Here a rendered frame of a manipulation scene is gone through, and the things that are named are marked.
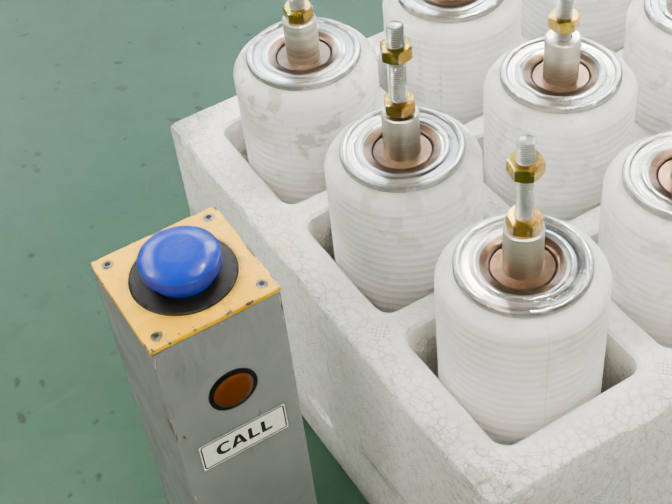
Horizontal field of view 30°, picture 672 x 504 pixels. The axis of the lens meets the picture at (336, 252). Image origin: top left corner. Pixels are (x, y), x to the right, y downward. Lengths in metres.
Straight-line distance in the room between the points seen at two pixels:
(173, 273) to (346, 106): 0.26
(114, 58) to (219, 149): 0.43
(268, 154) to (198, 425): 0.26
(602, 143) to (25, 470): 0.48
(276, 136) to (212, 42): 0.48
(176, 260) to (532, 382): 0.21
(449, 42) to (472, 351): 0.25
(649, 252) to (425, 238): 0.13
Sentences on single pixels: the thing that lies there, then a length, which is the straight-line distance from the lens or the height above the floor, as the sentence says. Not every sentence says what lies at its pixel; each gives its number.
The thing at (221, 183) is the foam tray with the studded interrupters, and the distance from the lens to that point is 0.86.
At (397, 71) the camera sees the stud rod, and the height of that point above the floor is 0.31.
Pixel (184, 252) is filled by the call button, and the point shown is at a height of 0.33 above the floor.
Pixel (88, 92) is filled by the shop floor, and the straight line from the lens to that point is 1.26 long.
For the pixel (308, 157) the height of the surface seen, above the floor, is 0.20.
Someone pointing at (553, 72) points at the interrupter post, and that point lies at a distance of 0.79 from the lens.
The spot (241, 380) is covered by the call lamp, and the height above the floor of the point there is 0.27.
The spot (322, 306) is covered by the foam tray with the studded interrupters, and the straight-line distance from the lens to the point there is 0.77.
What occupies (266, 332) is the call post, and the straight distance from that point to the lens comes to 0.61.
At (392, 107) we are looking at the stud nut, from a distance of 0.72.
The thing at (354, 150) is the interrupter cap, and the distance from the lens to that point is 0.75.
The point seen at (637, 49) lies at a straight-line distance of 0.86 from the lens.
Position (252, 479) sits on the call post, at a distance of 0.69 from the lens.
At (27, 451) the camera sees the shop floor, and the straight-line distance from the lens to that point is 0.97.
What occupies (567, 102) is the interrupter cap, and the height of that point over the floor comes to 0.25.
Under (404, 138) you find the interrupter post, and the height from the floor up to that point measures 0.27.
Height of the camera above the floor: 0.75
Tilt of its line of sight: 45 degrees down
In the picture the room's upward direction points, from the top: 7 degrees counter-clockwise
